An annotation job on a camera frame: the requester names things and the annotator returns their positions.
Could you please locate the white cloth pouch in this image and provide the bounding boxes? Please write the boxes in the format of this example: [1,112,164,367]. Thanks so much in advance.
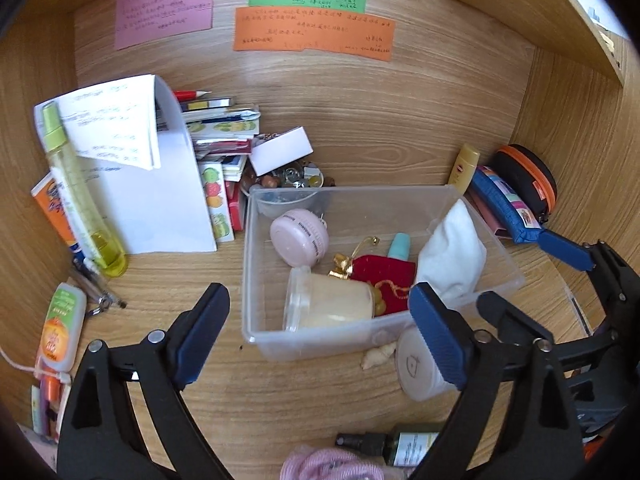
[414,200,487,301]

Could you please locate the frosted round container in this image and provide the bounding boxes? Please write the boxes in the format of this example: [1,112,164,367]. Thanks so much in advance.
[395,326,456,402]

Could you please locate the dark green spray bottle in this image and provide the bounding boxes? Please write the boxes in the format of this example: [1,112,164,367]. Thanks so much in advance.
[334,424,442,468]

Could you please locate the red velvet pouch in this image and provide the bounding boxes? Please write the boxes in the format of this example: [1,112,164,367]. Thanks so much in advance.
[329,236,416,316]

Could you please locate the teal white tube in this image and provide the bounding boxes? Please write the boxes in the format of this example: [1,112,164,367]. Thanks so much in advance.
[387,232,411,261]

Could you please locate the small beige shell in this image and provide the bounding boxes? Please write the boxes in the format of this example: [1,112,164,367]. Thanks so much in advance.
[360,341,397,370]

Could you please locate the beige powder jar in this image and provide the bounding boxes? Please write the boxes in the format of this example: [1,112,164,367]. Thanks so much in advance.
[283,266,375,332]

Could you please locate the pink rope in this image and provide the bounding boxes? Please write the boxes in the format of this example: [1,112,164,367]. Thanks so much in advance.
[278,446,386,480]

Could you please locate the pink round case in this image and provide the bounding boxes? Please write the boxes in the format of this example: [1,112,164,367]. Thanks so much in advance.
[269,208,329,268]

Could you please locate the pens and markers group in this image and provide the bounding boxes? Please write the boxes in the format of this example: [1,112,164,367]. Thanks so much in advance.
[30,368,72,442]

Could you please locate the white orange lotion tube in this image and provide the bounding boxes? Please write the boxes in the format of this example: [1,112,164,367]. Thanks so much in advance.
[39,283,87,373]

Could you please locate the blue patchwork pencil pouch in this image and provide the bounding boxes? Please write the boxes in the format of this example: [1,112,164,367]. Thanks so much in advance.
[470,166,542,244]

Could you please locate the pink wallet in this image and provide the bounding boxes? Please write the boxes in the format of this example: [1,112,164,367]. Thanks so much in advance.
[465,188,511,240]

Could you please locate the black orange zip case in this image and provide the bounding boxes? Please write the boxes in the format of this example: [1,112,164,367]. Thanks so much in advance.
[489,144,558,224]

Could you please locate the yellow small lotion bottle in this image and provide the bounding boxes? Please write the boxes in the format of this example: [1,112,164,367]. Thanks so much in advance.
[448,143,480,195]

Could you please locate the yellow green spray bottle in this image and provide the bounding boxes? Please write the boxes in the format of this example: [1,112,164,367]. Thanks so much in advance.
[41,101,128,278]

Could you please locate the clear plastic storage bin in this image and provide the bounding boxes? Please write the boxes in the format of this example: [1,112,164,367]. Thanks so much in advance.
[241,184,527,363]

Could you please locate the orange sunscreen tube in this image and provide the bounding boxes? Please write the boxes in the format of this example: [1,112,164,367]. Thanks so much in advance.
[30,172,82,256]

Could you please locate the bowl of trinkets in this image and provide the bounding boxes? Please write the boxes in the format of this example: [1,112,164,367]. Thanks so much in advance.
[240,159,324,219]

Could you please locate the fruit sticker sheet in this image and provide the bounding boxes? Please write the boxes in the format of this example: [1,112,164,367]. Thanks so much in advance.
[198,162,234,243]

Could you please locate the white small box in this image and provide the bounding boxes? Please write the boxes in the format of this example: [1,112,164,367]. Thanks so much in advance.
[248,127,314,177]

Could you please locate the white folded paper sheets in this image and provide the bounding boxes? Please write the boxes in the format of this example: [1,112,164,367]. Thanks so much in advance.
[52,74,217,255]

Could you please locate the stack of books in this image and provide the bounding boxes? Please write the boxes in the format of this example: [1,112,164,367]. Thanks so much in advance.
[179,98,262,182]

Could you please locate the red white marker pen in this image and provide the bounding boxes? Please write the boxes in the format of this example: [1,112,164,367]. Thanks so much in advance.
[172,90,209,102]

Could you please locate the orange sticky note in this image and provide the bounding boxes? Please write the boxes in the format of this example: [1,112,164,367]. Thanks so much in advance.
[233,6,396,62]

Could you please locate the pink sticky note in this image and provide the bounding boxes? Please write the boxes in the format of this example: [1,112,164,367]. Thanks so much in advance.
[114,0,214,50]

